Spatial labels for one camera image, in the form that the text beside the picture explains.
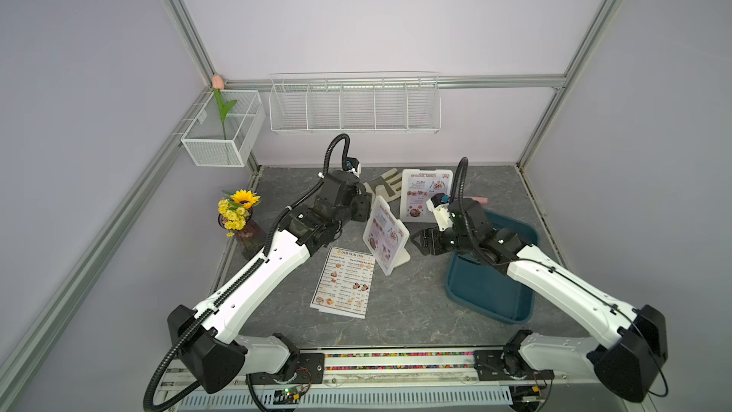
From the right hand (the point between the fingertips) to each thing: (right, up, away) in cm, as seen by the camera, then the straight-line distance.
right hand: (420, 234), depth 78 cm
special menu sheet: (-10, -2, +7) cm, 12 cm away
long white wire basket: (-20, +43, +22) cm, 52 cm away
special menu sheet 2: (+2, +13, +16) cm, 21 cm away
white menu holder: (-3, -9, +16) cm, 19 cm away
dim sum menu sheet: (-22, -17, +11) cm, 30 cm away
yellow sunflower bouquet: (-51, +7, -2) cm, 51 cm away
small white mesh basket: (-59, +26, -1) cm, 64 cm away
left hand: (-16, +10, -4) cm, 20 cm away
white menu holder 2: (-3, +9, +21) cm, 23 cm away
